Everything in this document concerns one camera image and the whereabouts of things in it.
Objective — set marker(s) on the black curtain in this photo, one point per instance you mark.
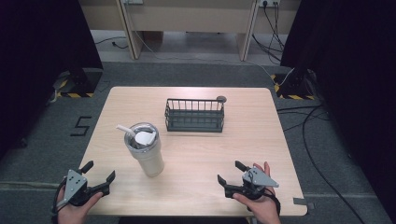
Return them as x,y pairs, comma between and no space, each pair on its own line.
40,62
351,77

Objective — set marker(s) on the cream tumbler cup with lid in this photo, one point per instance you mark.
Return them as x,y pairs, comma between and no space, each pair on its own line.
146,149

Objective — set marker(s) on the grey tape piece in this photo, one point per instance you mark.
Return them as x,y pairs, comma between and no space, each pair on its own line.
302,202

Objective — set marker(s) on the person's right hand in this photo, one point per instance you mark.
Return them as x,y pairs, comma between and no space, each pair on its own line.
264,208

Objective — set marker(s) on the small round dark knob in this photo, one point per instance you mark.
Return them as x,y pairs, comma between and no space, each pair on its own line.
221,99

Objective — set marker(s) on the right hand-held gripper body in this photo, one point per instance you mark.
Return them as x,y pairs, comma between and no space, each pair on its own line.
258,182

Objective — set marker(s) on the white power strip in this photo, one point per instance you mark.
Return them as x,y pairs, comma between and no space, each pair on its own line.
269,2

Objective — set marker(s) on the stand base with hazard tape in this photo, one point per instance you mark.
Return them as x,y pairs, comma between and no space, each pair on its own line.
295,85
81,81

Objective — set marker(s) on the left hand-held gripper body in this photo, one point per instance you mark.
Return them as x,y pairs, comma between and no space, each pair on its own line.
74,183

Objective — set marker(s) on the person's left hand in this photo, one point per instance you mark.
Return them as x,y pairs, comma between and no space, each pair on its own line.
76,213

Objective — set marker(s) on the white straw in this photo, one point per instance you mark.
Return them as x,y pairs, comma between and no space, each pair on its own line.
125,129

